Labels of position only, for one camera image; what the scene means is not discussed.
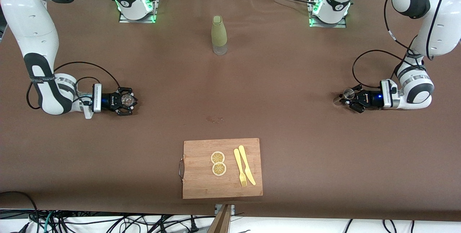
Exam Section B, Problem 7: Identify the steel cone jigger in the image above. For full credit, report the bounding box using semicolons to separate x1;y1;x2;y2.
334;88;355;106

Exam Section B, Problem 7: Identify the brown table cover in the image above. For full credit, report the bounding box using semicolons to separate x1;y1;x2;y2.
0;0;461;222

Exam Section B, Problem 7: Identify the bamboo cutting board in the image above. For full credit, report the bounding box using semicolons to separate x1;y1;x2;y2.
179;138;263;200

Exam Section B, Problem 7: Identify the green sleeved glass bottle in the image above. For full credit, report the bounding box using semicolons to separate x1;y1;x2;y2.
211;15;228;55

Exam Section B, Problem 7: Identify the yellow plastic fork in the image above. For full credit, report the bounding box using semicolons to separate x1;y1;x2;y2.
233;148;247;187

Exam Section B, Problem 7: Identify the yellow plastic knife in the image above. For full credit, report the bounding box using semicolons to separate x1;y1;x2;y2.
238;145;256;186

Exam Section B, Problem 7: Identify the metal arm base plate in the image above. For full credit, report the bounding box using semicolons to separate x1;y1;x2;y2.
119;0;157;23
308;0;347;28

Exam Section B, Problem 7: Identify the teal cable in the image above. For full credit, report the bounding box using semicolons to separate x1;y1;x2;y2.
36;211;55;233

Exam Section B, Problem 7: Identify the small metal bracket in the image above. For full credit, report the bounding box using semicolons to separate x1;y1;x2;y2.
215;204;235;216

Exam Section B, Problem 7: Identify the wooden post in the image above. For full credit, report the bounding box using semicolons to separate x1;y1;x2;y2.
207;204;233;233

